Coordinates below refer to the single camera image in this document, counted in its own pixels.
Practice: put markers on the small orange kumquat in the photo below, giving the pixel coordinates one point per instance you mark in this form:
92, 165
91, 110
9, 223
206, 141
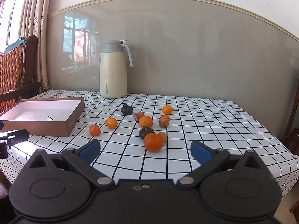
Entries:
167, 109
111, 123

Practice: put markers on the cream thermos jug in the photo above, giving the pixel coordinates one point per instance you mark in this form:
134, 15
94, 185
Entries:
113, 69

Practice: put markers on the brown cylinder fruit small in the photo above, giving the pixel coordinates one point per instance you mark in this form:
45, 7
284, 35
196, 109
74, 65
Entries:
138, 116

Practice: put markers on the dark mangosteen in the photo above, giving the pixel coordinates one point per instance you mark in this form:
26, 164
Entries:
127, 109
145, 130

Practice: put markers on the wooden sofa with orange cushion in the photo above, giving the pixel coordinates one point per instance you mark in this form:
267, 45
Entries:
19, 78

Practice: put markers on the brown shallow cardboard box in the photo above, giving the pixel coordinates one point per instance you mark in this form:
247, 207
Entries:
44, 117

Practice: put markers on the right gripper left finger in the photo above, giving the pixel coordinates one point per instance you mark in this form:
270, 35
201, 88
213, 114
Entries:
79, 161

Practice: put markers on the checkered tablecloth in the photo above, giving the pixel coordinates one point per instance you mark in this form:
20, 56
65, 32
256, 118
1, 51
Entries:
216, 123

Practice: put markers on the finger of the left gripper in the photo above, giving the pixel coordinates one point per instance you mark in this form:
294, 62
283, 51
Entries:
15, 136

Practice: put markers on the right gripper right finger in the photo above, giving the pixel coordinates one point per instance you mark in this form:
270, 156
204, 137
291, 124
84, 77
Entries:
211, 161

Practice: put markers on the tan longan fruit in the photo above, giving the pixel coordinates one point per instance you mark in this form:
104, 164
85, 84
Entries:
163, 136

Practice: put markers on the brown cylinder fruit large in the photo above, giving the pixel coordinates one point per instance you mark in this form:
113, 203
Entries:
164, 121

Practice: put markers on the orange carrot chunk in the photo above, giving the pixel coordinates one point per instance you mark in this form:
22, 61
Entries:
94, 130

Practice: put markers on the beige curtain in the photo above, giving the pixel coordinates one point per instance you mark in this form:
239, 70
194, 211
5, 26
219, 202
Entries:
34, 22

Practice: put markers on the large orange tangerine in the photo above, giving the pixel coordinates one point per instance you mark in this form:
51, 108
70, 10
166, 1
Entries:
153, 142

